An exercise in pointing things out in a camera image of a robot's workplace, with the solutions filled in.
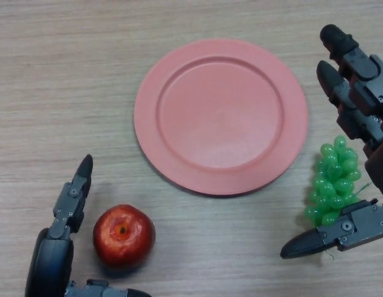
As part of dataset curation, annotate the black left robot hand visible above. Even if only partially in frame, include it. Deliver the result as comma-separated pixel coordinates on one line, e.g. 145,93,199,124
25,154,153,297

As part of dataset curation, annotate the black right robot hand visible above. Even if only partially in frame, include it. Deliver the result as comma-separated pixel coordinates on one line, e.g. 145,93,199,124
280,24,383,260

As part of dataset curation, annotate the red apple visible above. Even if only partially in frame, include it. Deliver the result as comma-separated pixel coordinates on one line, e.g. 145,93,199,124
92,204,156,269

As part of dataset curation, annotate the pink round plate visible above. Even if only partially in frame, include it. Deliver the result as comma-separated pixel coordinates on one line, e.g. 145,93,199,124
134,38,309,197

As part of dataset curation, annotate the green grape bunch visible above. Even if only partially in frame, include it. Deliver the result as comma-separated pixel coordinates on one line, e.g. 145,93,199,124
303,136,373,260

